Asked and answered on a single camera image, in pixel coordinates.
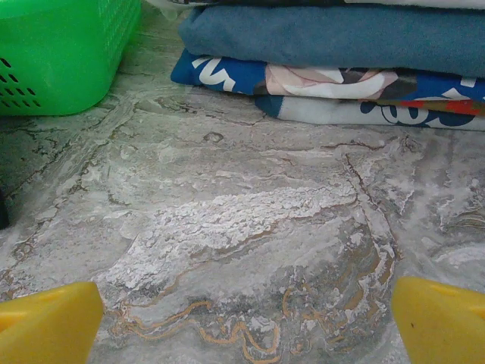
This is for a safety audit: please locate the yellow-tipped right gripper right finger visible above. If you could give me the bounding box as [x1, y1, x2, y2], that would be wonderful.
[391, 275, 485, 364]

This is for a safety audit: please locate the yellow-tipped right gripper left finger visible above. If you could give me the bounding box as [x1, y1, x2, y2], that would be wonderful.
[0, 281, 104, 364]

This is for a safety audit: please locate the white mouse print folded t-shirt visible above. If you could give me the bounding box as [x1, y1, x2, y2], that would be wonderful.
[254, 94, 485, 132]

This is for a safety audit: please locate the green plastic basket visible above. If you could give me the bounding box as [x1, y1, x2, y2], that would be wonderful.
[0, 0, 142, 118]

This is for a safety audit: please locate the blue cartoon print folded t-shirt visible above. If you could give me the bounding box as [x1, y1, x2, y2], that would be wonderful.
[170, 48, 485, 115]

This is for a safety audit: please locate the teal blue folded t-shirt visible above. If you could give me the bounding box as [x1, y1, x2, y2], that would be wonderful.
[177, 5, 485, 79]

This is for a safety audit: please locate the white black print folded t-shirt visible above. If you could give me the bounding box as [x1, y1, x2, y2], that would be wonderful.
[145, 0, 485, 20]

